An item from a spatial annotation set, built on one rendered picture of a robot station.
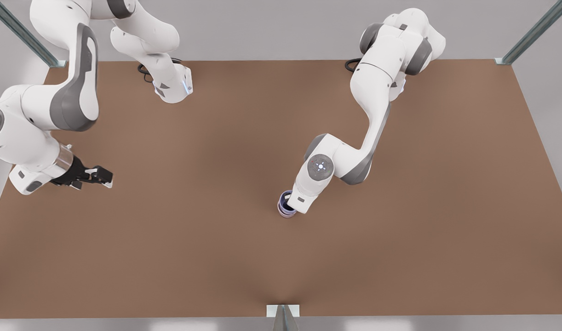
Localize purple cup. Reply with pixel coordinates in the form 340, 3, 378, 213
277, 190, 297, 215

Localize silver frame post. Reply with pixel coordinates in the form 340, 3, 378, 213
494, 0, 562, 65
266, 303, 300, 331
0, 0, 66, 68

